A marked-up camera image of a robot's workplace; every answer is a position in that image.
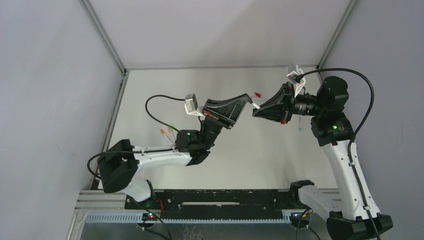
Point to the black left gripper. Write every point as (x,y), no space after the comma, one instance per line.
(218,118)

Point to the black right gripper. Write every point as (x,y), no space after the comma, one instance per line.
(288,103)

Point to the white pen peach end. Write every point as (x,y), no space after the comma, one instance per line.
(168,139)

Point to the white pen red tip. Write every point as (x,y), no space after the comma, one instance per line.
(260,98)

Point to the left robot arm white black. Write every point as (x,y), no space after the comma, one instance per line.
(119,166)

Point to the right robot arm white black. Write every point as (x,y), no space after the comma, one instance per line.
(355,215)

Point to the white pen teal tip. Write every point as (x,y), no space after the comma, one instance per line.
(300,123)

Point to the small circuit board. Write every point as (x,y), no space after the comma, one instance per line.
(150,217)

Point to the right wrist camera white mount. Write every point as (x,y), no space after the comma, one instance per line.
(295,74)

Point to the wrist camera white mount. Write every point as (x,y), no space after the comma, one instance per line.
(191,105)
(295,74)

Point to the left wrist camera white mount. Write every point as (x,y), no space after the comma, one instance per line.
(191,105)

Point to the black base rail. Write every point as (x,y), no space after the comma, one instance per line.
(225,204)

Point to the aluminium frame profile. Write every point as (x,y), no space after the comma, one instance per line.
(94,183)

